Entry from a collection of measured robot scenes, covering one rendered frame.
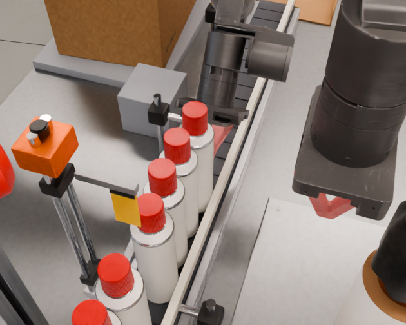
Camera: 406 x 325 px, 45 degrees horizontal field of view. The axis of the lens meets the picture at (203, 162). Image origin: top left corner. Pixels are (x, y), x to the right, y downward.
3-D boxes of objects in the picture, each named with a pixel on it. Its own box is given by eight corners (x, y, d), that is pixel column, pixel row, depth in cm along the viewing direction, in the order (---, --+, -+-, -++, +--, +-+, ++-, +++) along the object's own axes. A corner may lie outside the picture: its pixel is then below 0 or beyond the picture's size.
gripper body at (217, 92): (240, 125, 71) (251, 73, 69) (173, 110, 73) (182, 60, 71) (247, 121, 77) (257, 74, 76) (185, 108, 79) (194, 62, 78)
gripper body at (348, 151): (394, 117, 39) (426, 39, 34) (385, 220, 33) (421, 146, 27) (312, 100, 41) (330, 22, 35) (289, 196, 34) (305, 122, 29)
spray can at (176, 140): (190, 246, 74) (187, 157, 58) (159, 234, 75) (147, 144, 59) (204, 219, 77) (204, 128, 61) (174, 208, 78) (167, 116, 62)
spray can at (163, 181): (182, 275, 71) (176, 190, 55) (147, 266, 71) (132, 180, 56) (192, 245, 74) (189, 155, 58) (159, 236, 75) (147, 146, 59)
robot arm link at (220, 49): (212, 26, 75) (207, 22, 70) (256, 34, 75) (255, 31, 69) (203, 71, 77) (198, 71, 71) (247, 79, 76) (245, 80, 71)
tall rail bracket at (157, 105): (191, 175, 89) (188, 109, 76) (153, 166, 90) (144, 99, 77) (196, 162, 90) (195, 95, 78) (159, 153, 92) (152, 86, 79)
